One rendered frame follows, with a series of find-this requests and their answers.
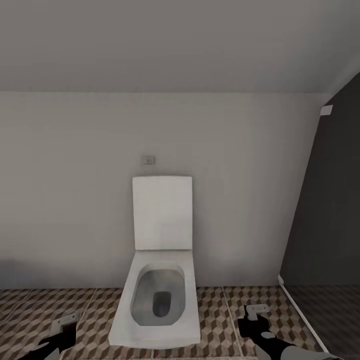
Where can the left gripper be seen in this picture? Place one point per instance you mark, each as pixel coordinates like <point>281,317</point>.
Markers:
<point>67,338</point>

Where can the door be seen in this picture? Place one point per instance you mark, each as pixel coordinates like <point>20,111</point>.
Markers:
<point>321,264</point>

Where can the shower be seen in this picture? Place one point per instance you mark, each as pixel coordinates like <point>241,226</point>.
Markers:
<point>306,321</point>

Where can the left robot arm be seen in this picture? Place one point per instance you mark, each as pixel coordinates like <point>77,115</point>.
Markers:
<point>50,347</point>

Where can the toilet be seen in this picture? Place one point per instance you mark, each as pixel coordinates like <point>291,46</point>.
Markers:
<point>158,309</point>

